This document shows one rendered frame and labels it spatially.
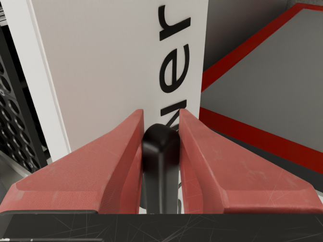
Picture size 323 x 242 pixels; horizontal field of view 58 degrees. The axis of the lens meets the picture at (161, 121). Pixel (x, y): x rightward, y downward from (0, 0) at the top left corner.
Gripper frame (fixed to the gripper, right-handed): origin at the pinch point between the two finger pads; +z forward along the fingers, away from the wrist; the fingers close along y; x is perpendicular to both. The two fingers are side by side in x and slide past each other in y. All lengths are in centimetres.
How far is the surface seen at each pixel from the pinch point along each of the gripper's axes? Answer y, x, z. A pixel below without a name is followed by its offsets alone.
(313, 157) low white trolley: -16.1, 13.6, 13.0
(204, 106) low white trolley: -5.9, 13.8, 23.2
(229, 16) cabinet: -12.9, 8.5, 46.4
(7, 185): 16.3, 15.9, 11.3
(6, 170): 17.2, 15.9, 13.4
